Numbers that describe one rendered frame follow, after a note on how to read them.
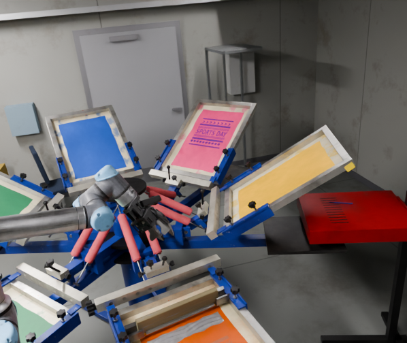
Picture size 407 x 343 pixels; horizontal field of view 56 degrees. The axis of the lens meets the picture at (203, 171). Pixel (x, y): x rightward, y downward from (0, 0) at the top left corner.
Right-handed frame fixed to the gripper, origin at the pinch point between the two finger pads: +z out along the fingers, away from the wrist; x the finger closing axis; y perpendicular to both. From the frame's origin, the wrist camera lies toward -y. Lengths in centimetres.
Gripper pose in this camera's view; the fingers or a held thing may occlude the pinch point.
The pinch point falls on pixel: (167, 234)
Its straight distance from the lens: 149.4
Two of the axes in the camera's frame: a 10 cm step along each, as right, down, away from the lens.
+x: 7.6, -4.5, -4.7
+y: -2.1, 5.1, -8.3
